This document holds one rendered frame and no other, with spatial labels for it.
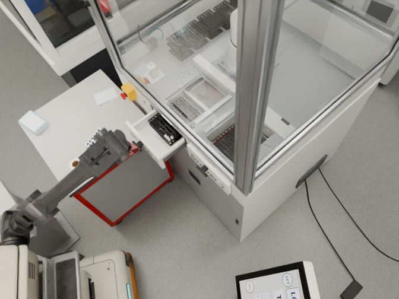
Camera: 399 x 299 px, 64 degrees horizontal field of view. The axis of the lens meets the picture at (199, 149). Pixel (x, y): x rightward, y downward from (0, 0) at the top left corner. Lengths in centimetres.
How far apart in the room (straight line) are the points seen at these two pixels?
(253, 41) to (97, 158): 51
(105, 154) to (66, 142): 101
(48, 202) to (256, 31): 79
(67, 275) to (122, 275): 78
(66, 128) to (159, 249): 102
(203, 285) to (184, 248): 27
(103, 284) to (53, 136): 90
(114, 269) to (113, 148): 124
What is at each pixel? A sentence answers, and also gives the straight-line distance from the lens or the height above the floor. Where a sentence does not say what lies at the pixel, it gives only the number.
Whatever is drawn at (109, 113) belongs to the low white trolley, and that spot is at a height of 76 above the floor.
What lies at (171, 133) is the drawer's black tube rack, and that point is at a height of 87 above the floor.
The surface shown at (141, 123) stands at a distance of 167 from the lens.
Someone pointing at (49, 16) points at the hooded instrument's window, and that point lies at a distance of 199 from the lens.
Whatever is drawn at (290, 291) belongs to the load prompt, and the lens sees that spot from 109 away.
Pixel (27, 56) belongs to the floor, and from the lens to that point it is 378.
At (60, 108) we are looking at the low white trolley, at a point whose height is 76.
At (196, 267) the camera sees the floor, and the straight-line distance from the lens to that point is 225.
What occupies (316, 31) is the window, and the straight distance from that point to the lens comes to 84.
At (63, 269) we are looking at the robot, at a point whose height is 104.
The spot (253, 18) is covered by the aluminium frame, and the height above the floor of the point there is 182.
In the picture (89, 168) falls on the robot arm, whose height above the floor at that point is 147.
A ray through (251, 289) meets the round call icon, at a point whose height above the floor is 102.
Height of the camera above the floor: 222
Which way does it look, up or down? 61 degrees down
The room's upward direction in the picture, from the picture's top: 10 degrees counter-clockwise
